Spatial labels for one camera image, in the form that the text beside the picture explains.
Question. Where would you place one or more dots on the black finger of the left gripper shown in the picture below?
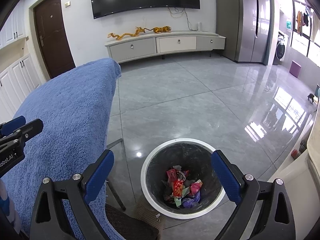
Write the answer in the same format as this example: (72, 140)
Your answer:
(14, 135)

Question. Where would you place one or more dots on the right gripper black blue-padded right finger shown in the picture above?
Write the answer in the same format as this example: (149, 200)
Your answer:
(275, 219)

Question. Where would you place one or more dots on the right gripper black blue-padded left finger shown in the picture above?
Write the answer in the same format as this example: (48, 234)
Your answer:
(49, 219)

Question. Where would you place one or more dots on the purple wrapper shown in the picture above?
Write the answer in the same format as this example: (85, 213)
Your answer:
(191, 202)

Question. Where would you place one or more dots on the white round trash bin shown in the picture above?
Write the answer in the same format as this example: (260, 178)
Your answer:
(192, 160)

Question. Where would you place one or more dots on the blue white striped glove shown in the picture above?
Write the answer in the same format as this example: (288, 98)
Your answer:
(7, 205)

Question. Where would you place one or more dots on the blue fluffy blanket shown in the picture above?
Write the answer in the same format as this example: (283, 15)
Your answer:
(75, 110)

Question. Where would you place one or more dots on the dark chair seat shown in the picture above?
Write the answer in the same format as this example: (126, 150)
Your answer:
(128, 227)

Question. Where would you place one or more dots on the pink wrapper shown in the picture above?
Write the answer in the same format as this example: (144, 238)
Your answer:
(195, 188)

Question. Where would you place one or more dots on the green crumpled wrapper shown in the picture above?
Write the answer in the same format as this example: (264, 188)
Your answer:
(178, 201)

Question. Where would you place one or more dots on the small red wrapper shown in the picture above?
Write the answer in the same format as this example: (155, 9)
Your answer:
(177, 188)

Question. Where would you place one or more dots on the red maroon snack bag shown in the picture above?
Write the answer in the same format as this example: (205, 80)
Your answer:
(172, 175)

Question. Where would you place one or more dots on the dark brown door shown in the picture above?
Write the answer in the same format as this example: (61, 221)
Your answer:
(52, 39)

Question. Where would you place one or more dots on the purple stool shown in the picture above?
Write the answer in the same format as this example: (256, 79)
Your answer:
(295, 69)

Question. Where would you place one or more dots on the white TV cabinet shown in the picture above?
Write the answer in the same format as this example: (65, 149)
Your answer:
(150, 45)

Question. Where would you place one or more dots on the golden dragon ornament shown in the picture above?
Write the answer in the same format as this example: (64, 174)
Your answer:
(138, 31)

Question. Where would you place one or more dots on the washing machine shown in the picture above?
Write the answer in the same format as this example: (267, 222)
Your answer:
(281, 47)

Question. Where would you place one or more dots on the golden tiger ornament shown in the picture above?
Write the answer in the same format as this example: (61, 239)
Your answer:
(165, 29)

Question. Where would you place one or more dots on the grey refrigerator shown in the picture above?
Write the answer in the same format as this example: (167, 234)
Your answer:
(245, 25)

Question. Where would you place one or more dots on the white wall cupboard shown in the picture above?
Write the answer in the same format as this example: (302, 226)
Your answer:
(18, 73)

